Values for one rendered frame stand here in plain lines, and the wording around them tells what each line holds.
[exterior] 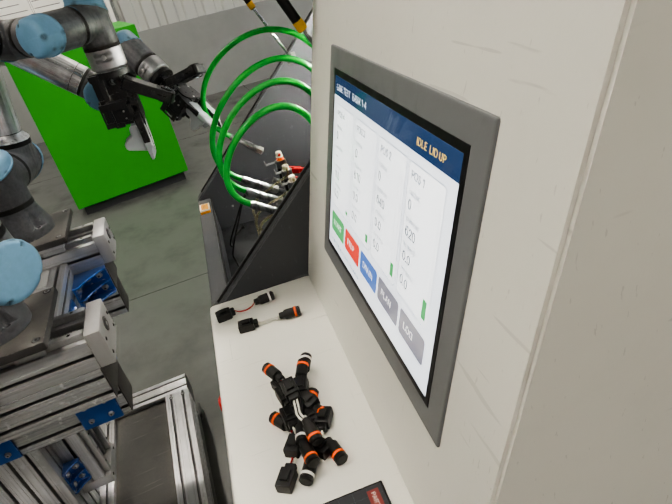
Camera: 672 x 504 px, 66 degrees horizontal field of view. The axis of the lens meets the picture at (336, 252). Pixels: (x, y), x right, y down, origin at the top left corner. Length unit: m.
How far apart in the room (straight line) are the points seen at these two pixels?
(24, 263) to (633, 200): 0.93
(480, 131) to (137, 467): 1.75
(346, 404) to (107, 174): 4.06
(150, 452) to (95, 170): 3.08
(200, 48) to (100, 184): 3.59
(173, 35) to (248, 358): 7.02
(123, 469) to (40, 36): 1.39
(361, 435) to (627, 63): 0.60
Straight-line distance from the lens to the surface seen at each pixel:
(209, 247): 1.42
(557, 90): 0.37
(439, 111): 0.50
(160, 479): 1.93
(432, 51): 0.53
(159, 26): 7.79
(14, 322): 1.21
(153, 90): 1.27
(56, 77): 1.49
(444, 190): 0.49
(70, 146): 4.64
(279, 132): 1.69
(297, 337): 0.96
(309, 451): 0.74
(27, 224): 1.64
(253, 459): 0.81
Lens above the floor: 1.59
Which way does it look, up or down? 31 degrees down
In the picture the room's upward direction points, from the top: 13 degrees counter-clockwise
